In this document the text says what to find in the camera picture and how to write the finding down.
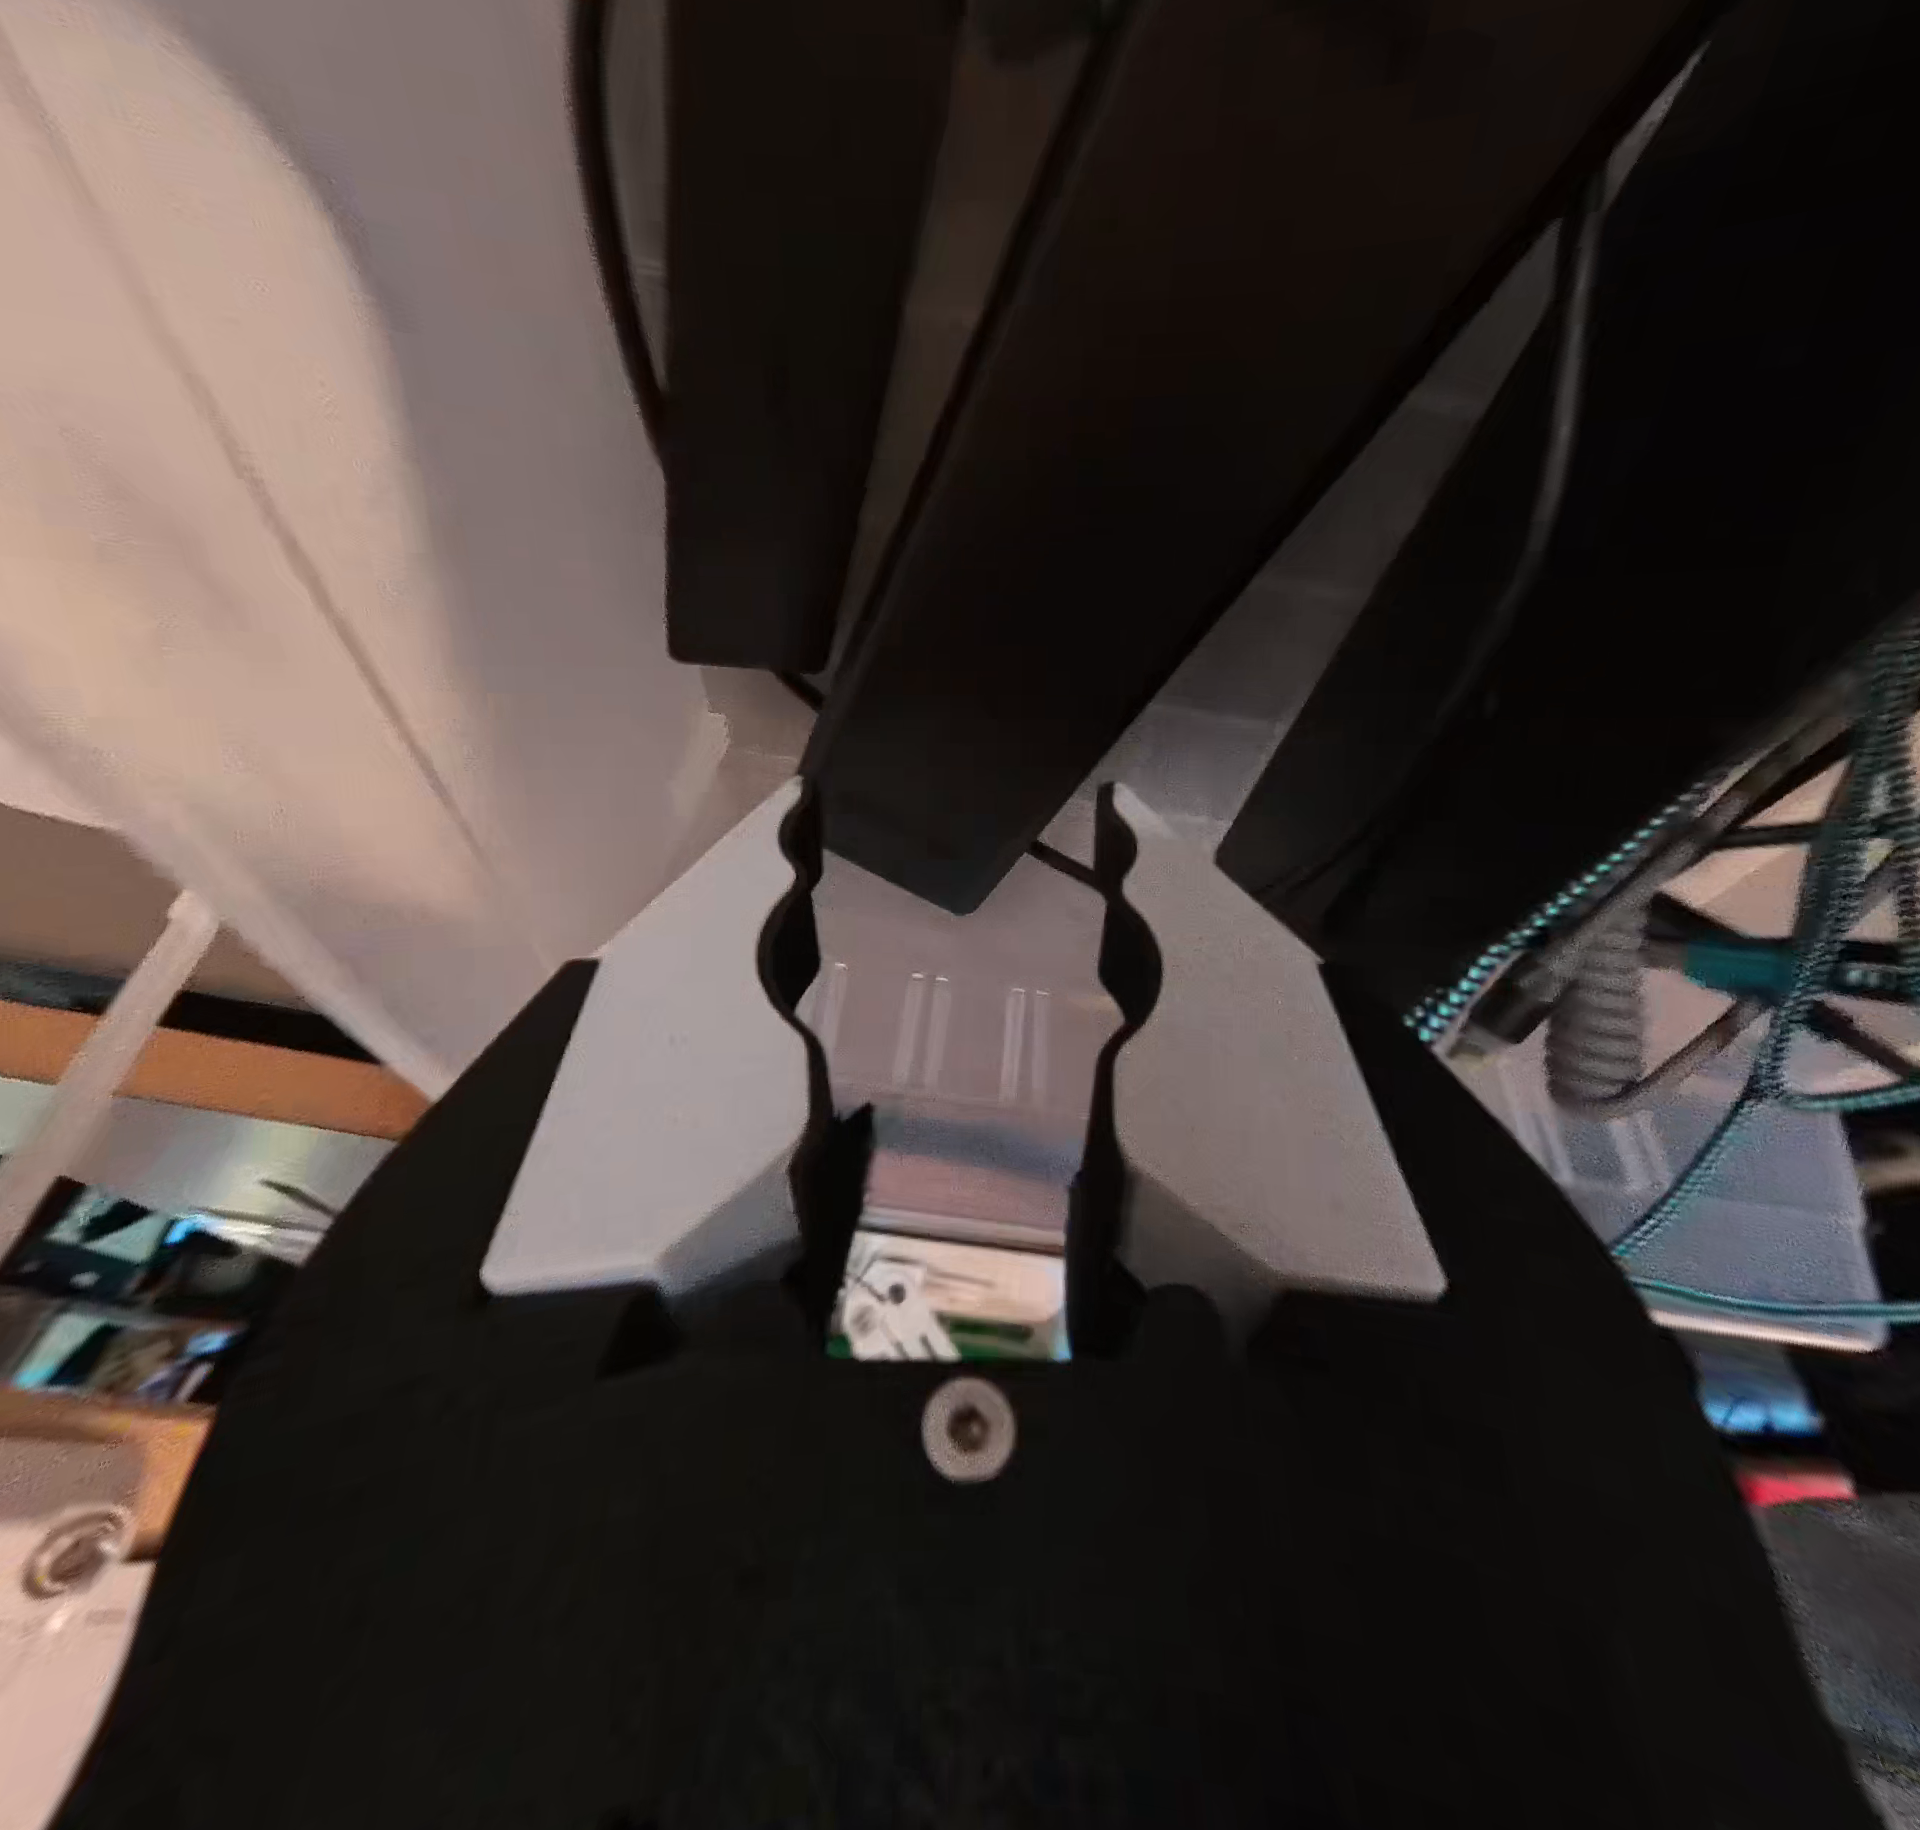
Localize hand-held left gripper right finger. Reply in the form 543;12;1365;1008
1065;782;1448;1363

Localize grey cable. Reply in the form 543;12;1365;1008
1543;892;1658;1103

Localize instruction poster on stand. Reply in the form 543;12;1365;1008
0;997;435;1145

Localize white sign stand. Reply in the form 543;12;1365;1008
0;892;226;1268

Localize clear plastic bin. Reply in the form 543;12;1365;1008
0;0;1899;1358

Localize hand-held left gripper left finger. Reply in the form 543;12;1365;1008
480;779;874;1358

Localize black USB hub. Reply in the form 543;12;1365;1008
1213;0;1920;1014
661;0;968;675
802;0;1794;917

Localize teal braided USB cable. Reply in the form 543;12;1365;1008
1402;629;1920;1328

